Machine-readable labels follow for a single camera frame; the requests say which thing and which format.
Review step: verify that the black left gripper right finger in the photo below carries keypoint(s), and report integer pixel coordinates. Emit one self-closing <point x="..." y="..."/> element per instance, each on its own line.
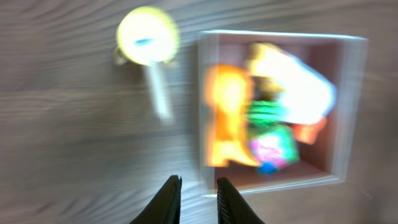
<point x="232" y="207"/>

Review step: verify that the yellow wooden rattle drum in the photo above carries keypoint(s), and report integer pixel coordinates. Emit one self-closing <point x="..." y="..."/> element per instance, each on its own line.
<point x="149" y="37"/>

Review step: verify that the white box pink interior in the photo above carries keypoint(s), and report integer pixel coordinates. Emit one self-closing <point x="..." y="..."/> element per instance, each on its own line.
<point x="339" y="58"/>

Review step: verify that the orange dinosaur toy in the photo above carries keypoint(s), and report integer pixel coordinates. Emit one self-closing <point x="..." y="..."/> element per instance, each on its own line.
<point x="228" y="92"/>

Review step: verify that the colourful puzzle cube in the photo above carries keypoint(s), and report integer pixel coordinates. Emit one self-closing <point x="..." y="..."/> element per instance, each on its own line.
<point x="274" y="148"/>

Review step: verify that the green round plastic toy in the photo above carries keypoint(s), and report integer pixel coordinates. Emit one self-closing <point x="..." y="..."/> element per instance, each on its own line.
<point x="262" y="114"/>

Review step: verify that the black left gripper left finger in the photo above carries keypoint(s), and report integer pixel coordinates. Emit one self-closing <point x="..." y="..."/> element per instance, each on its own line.
<point x="165" y="206"/>

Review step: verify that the white plush duck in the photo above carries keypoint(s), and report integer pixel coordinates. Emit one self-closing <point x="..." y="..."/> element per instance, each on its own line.
<point x="304" y="95"/>

